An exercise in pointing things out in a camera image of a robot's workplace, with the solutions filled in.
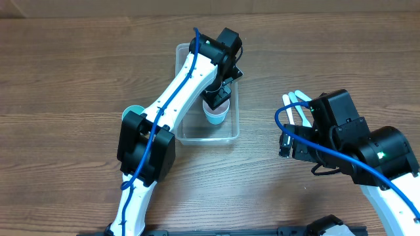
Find blue plastic cup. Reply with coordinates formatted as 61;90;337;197
205;112;228;125

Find pink plastic cup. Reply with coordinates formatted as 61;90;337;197
203;100;230;117

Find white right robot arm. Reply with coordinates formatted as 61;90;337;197
274;89;419;235

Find green plastic fork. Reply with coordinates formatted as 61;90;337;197
288;92;312;127

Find white plastic spoon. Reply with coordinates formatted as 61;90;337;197
282;94;295;125

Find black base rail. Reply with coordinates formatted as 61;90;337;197
77;214;368;236

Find blue plastic fork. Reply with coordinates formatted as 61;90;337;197
294;90;312;102

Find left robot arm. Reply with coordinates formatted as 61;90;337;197
104;28;243;236

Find green plastic cup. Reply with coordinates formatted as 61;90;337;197
121;105;144;120

